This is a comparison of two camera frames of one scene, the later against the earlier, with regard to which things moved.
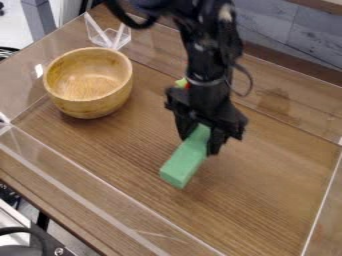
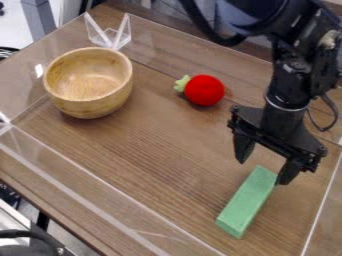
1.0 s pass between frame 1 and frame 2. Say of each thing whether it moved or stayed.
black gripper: moved
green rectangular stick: moved
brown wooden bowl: stayed
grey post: stayed
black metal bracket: stayed
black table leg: stayed
